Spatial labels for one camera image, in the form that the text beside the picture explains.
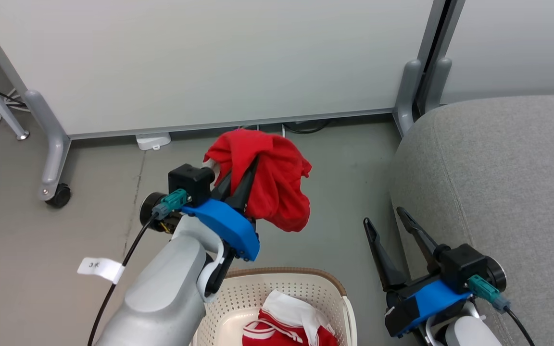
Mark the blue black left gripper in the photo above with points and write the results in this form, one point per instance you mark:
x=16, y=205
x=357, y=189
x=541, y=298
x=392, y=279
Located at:
x=229, y=226

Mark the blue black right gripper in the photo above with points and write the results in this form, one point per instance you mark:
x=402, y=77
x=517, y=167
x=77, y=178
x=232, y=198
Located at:
x=426, y=300

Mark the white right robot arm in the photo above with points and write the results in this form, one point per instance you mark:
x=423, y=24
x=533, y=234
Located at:
x=469, y=334

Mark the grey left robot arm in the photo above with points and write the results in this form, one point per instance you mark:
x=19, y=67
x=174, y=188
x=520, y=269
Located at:
x=161, y=298

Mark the cream perforated laundry basket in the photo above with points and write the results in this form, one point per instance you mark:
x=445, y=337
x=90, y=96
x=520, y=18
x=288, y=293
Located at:
x=238, y=298

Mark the white power adapter box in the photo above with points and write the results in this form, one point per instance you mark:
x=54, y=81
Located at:
x=153, y=141

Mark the red white striped garment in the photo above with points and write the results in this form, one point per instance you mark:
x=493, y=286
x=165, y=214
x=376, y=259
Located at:
x=296, y=317

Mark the wide white partition panel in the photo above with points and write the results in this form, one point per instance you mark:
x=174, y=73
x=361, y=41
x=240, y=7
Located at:
x=209, y=62

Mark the grey fabric sofa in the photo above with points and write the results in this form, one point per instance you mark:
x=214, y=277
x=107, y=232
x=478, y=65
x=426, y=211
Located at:
x=512, y=182

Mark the grey partition foot with caster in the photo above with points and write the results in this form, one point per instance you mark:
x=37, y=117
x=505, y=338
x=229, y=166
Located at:
x=53, y=144

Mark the narrow white partition panel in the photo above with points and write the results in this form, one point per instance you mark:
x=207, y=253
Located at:
x=517, y=48

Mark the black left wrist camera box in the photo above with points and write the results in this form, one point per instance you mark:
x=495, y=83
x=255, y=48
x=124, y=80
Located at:
x=190, y=183

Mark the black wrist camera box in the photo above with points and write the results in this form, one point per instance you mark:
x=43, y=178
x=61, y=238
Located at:
x=190, y=183
x=464, y=266

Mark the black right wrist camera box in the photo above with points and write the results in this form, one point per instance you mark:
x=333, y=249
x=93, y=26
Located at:
x=464, y=266

